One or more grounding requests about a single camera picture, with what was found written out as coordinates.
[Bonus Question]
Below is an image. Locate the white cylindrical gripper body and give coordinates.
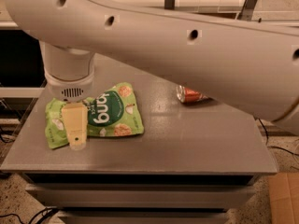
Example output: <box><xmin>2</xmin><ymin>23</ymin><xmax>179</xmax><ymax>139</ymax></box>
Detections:
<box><xmin>39</xmin><ymin>41</ymin><xmax>95</xmax><ymax>102</ymax></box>

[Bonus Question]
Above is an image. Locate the grey table drawer unit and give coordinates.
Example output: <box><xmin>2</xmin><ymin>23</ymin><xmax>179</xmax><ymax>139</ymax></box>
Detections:
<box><xmin>26</xmin><ymin>183</ymin><xmax>254</xmax><ymax>224</ymax></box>

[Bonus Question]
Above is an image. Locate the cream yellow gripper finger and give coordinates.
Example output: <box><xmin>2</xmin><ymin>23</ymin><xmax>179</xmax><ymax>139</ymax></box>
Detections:
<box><xmin>62</xmin><ymin>103</ymin><xmax>88</xmax><ymax>150</ymax></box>

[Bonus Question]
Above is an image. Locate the red soda can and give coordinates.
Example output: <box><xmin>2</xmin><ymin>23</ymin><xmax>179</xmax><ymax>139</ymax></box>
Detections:
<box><xmin>177</xmin><ymin>85</ymin><xmax>208</xmax><ymax>104</ymax></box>

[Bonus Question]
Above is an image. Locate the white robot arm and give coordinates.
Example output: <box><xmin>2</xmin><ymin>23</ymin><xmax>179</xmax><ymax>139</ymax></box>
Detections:
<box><xmin>5</xmin><ymin>0</ymin><xmax>299</xmax><ymax>133</ymax></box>

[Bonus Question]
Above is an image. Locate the black floor cable right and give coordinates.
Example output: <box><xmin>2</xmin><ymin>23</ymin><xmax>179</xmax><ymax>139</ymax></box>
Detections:
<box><xmin>256</xmin><ymin>119</ymin><xmax>299</xmax><ymax>157</ymax></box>

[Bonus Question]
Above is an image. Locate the black floor cable left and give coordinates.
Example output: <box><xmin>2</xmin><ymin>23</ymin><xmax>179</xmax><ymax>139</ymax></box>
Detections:
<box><xmin>0</xmin><ymin>207</ymin><xmax>60</xmax><ymax>224</ymax></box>

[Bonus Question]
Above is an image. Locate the green rice chip bag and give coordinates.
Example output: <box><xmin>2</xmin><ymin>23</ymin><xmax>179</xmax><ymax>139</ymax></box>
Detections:
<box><xmin>45</xmin><ymin>82</ymin><xmax>144</xmax><ymax>149</ymax></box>

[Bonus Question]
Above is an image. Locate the brown cardboard box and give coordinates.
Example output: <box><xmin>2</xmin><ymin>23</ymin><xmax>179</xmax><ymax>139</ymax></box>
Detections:
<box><xmin>268</xmin><ymin>173</ymin><xmax>299</xmax><ymax>224</ymax></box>

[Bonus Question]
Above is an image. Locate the metal railing frame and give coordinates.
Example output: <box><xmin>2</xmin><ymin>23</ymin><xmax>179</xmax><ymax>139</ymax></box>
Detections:
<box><xmin>83</xmin><ymin>0</ymin><xmax>299</xmax><ymax>25</ymax></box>

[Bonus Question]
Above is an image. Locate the black floor cable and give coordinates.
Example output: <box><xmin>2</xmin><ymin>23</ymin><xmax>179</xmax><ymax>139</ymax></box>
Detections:
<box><xmin>0</xmin><ymin>207</ymin><xmax>60</xmax><ymax>224</ymax></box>
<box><xmin>256</xmin><ymin>119</ymin><xmax>299</xmax><ymax>157</ymax></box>

